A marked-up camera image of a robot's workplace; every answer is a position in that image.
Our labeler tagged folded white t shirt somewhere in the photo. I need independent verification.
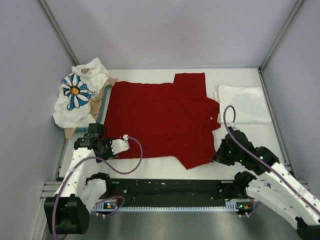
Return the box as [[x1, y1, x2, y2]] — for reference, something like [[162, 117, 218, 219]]
[[213, 84, 272, 125]]

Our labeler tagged tan t shirt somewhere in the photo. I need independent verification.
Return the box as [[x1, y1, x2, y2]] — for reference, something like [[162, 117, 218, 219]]
[[64, 77, 118, 140]]

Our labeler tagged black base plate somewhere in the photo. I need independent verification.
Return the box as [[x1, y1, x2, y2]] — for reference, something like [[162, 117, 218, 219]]
[[102, 178, 249, 208]]

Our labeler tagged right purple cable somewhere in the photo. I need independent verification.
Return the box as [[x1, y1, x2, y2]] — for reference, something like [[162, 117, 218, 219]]
[[223, 105, 320, 218]]

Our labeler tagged purple cable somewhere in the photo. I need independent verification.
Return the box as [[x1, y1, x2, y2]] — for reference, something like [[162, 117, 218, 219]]
[[223, 105, 320, 218], [53, 136, 144, 240]]

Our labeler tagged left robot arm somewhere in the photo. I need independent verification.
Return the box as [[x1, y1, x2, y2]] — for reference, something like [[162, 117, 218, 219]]
[[44, 123, 114, 239]]

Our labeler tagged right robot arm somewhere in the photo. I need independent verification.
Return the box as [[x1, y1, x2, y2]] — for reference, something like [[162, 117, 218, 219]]
[[212, 127, 320, 240]]

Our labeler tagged aluminium frame post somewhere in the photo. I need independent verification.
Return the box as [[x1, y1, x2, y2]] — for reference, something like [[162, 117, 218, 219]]
[[37, 0, 79, 66], [258, 0, 306, 73]]

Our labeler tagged grey slotted cable duct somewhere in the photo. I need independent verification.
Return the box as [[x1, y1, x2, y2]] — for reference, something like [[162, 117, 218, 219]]
[[92, 200, 255, 214]]

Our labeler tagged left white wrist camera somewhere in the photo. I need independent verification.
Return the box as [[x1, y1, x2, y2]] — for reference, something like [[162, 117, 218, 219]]
[[111, 134, 130, 155]]

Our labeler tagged right aluminium frame post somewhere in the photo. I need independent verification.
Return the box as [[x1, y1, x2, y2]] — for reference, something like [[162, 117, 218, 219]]
[[258, 0, 306, 73]]

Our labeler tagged red t shirt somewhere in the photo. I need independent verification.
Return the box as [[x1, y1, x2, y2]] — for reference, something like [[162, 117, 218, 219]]
[[104, 73, 221, 169]]

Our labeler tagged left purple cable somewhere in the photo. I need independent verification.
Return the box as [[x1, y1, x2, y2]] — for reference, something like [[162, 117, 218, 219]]
[[53, 136, 144, 240]]

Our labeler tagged white flower print t shirt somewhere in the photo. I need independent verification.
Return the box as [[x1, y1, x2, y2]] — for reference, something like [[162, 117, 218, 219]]
[[53, 73, 96, 129]]

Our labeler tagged white crumpled t shirt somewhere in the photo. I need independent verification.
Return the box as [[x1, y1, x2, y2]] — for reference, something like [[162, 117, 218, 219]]
[[71, 57, 110, 95]]

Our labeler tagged teal plastic bin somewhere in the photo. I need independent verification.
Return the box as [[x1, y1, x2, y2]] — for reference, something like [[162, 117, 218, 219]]
[[53, 85, 112, 133]]

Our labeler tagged left aluminium frame post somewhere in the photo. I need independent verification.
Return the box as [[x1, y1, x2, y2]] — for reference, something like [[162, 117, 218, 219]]
[[37, 0, 79, 66]]

